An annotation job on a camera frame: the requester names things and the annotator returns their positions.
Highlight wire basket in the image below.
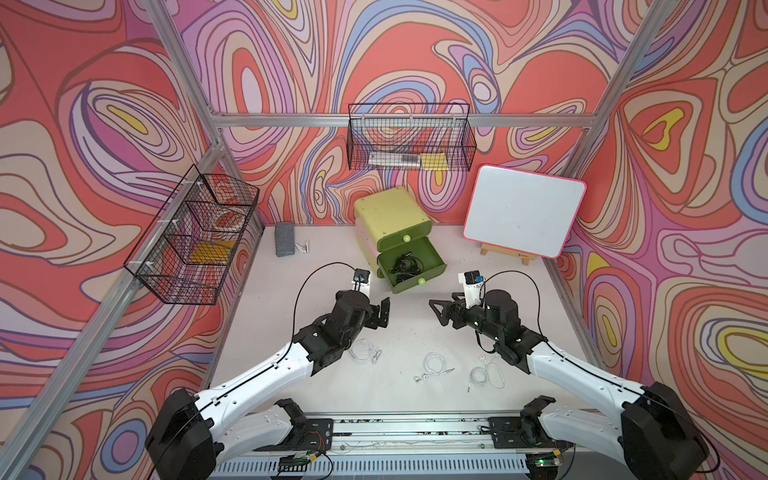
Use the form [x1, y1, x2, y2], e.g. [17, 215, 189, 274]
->
[346, 100, 477, 172]
[123, 166, 260, 305]

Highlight grey whiteboard eraser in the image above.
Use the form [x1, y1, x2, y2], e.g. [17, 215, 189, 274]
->
[274, 222, 296, 258]

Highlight yellow item in left basket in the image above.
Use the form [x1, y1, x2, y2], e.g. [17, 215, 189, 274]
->
[186, 241, 235, 265]

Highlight green circuit board right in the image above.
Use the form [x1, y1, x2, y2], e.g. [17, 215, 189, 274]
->
[526, 453, 562, 469]

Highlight green circuit board left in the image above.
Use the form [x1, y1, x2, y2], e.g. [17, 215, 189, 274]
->
[278, 454, 317, 472]

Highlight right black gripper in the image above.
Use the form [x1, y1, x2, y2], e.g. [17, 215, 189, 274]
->
[430, 292, 502, 342]

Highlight green yellow drawer cabinet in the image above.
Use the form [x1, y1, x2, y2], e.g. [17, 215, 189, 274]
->
[354, 187, 447, 294]

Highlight pink framed whiteboard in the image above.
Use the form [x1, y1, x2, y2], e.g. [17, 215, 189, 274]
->
[463, 165, 587, 259]

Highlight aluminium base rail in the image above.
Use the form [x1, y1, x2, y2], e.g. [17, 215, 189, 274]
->
[206, 412, 594, 479]

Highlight wooden whiteboard easel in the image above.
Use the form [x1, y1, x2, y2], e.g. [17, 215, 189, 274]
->
[480, 243, 537, 266]

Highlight green circuit board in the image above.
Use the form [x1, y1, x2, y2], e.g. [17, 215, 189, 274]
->
[526, 453, 562, 469]
[278, 454, 317, 472]

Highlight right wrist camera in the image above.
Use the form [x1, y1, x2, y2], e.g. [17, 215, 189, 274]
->
[458, 270, 484, 309]

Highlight small white clip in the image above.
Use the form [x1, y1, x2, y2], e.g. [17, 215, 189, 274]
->
[295, 241, 310, 254]

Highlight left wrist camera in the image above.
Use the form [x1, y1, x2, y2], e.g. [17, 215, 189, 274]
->
[352, 269, 371, 297]

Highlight yellow item in back basket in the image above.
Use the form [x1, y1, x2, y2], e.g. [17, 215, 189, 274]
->
[419, 153, 450, 171]

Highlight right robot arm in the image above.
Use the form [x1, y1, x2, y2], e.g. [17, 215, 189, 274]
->
[429, 289, 710, 479]

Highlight black earphones with silver buds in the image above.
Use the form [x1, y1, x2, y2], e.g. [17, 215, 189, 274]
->
[391, 268, 422, 284]

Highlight left wire basket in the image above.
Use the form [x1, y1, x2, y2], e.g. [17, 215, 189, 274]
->
[123, 166, 260, 305]

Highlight back wire basket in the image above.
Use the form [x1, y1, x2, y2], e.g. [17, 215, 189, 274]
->
[346, 100, 477, 172]

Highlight yellow item in basket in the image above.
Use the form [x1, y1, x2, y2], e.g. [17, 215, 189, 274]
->
[186, 241, 235, 265]
[419, 153, 450, 171]

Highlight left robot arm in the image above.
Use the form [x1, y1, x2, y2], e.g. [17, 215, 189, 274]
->
[145, 290, 391, 479]

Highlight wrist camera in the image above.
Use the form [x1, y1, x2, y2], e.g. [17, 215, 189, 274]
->
[352, 269, 371, 297]
[458, 270, 484, 309]

